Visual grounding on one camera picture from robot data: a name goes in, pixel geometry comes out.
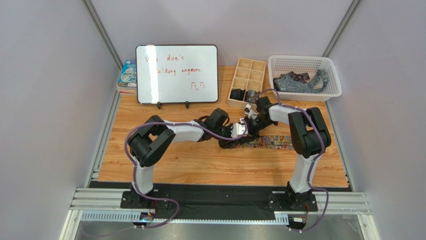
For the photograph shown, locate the colourful patterned tie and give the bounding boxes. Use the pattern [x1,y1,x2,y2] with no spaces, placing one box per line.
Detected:
[235,135,294,150]

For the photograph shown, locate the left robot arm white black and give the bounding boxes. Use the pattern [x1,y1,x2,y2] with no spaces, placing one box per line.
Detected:
[124,108,249,197]

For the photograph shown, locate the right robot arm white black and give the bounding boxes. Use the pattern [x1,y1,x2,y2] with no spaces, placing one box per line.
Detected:
[244,97,331,202]

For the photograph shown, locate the rolled black tie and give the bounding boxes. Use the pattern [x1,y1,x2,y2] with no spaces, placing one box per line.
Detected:
[229,88,246,102]

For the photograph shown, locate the wooden compartment box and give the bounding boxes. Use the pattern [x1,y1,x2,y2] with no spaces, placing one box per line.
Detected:
[227,57,267,108]

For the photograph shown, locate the white plastic basket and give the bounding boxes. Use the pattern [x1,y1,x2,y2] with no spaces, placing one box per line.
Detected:
[268,55,343,102]

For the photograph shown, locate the whiteboard with red writing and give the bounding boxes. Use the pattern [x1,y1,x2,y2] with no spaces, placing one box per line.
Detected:
[135,44,219,107]

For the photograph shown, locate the dark patterned tie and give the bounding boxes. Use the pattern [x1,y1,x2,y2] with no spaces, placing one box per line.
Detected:
[281,71,310,83]

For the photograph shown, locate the blue book stack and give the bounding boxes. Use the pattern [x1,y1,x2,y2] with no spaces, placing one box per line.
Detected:
[116,59,137,96]

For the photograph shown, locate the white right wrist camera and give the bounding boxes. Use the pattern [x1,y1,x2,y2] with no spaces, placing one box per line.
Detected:
[244,104,258,120]

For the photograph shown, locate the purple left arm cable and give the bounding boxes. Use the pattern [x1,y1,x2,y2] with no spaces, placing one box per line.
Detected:
[123,118,249,231]

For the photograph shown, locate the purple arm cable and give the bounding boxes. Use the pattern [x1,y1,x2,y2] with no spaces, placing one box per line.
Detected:
[123,118,249,231]
[246,88,330,233]

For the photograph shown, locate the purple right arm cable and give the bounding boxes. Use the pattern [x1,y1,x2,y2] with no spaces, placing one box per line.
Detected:
[246,88,330,233]

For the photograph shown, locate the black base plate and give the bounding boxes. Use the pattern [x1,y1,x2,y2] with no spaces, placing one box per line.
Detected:
[120,183,319,221]

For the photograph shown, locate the aluminium frame rail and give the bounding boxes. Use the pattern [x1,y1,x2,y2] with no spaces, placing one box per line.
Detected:
[60,184,380,240]

